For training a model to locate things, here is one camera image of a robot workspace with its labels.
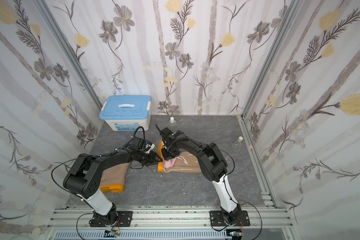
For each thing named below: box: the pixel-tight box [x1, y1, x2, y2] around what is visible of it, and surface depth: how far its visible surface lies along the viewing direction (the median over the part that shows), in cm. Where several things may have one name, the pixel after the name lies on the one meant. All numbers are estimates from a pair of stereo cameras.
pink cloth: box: [164, 157, 177, 169], surface depth 90 cm
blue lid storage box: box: [99, 95, 152, 132], surface depth 104 cm
